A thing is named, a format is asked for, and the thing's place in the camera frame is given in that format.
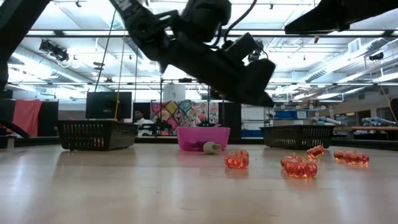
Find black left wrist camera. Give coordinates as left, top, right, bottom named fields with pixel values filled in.
left=223, top=32, right=259, bottom=62

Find white ceiling air vent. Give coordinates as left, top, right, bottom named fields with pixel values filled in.
left=348, top=37, right=362, bottom=54

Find wooden workbench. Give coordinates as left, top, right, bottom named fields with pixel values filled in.
left=334, top=125, right=398, bottom=132

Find pink plastic bowl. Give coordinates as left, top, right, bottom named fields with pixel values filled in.
left=176, top=126, right=231, bottom=152

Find person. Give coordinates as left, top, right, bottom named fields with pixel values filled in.
left=133, top=109, right=155, bottom=137

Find black computer monitor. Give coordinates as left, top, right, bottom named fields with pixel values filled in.
left=85, top=91, right=133, bottom=120

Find black ceiling-mounted camera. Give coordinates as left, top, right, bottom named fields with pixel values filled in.
left=248, top=39, right=269, bottom=63
left=39, top=39, right=70, bottom=63

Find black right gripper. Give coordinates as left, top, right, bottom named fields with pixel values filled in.
left=284, top=0, right=398, bottom=34

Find red cloth panel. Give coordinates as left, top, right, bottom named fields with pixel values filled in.
left=12, top=99, right=43, bottom=137

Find colourful patchwork quilt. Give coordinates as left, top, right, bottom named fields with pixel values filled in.
left=150, top=100, right=220, bottom=136

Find black overhead crossbar with lights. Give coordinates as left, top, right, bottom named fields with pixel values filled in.
left=24, top=29, right=398, bottom=39

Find rolled light fabric bundle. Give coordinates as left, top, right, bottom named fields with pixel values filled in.
left=312, top=116, right=343, bottom=126
left=362, top=116, right=397, bottom=126

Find blue storage bins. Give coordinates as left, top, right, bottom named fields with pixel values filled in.
left=275, top=110, right=307, bottom=120

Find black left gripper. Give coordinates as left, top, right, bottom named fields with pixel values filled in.
left=161, top=37, right=277, bottom=108

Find small beige plastic skull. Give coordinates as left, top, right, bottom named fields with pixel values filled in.
left=203, top=141, right=223, bottom=155

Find black slotted plastic basket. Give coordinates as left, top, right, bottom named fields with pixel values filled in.
left=57, top=119, right=139, bottom=152
left=260, top=124, right=336, bottom=151

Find black aluminium table frame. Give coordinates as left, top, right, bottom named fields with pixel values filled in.
left=0, top=136, right=398, bottom=151

